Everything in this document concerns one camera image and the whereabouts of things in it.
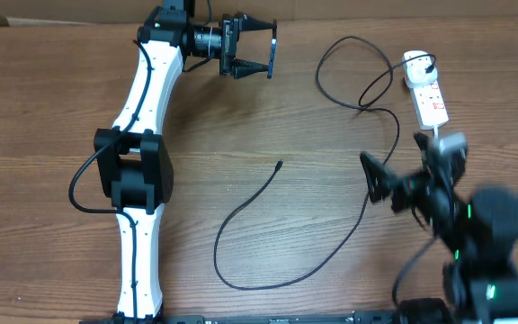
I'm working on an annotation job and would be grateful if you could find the white power strip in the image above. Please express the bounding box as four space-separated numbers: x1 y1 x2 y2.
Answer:
410 81 449 130

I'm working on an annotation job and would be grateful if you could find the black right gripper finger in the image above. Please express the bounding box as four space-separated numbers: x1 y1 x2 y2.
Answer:
413 132 432 156
360 151 397 203

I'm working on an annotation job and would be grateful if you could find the Samsung Galaxy smartphone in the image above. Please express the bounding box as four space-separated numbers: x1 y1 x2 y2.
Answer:
267 26 277 79

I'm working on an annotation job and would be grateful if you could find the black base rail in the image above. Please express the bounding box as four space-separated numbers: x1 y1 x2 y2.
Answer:
80 310 425 324

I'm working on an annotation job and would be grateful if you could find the white USB wall charger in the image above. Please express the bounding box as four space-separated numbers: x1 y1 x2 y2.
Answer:
402 49 438 88

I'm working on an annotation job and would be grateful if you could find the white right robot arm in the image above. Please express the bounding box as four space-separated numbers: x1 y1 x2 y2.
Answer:
360 132 518 323

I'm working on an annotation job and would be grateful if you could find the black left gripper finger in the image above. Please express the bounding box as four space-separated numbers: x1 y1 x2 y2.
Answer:
236 13 277 32
232 58 270 79

